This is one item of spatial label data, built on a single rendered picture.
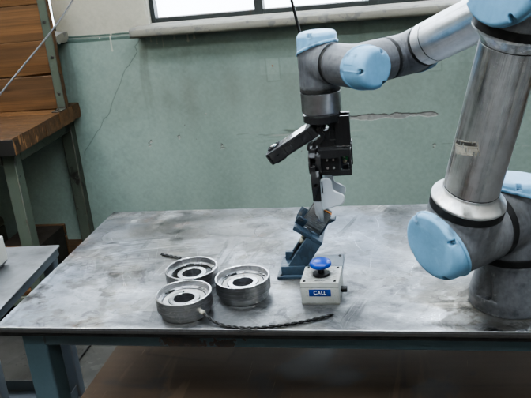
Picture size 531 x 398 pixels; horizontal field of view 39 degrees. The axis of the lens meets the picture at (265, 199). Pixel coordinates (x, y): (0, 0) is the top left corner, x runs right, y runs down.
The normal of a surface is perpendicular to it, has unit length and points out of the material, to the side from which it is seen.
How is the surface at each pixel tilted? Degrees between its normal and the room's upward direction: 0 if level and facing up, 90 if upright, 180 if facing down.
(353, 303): 0
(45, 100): 90
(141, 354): 0
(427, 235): 97
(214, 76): 90
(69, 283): 0
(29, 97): 90
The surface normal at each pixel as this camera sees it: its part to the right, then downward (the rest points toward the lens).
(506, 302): -0.45, 0.04
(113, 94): -0.19, 0.35
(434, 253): -0.82, 0.37
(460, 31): -0.66, 0.59
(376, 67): 0.57, 0.22
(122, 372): -0.10, -0.94
